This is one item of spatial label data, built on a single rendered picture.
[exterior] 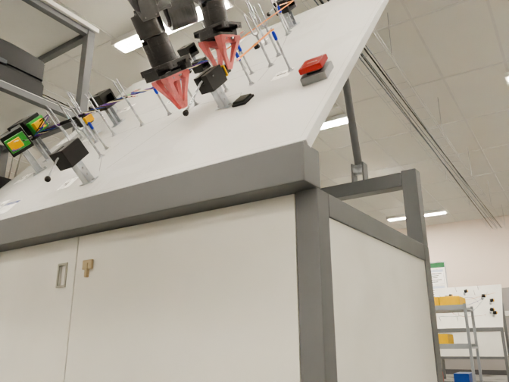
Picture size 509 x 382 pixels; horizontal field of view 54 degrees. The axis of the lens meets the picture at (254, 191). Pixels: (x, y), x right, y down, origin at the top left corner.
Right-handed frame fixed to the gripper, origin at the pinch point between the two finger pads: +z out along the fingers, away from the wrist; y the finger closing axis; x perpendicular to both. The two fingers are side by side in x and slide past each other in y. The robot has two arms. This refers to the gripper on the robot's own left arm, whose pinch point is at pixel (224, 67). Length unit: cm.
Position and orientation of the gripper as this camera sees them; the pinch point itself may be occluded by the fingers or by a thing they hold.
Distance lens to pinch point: 119.9
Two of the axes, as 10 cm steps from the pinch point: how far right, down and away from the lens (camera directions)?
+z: 1.8, 9.8, 1.2
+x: -6.5, 2.1, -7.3
